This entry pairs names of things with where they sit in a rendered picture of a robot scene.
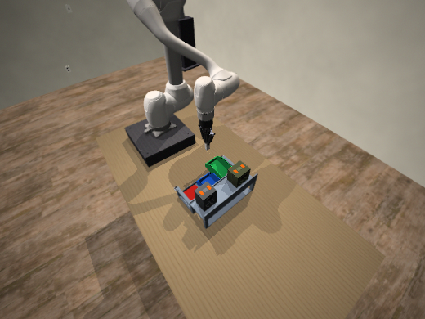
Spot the blue bin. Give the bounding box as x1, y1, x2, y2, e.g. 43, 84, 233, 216
197, 173, 220, 186

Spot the green bin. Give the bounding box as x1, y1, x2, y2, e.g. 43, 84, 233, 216
205, 156, 231, 179

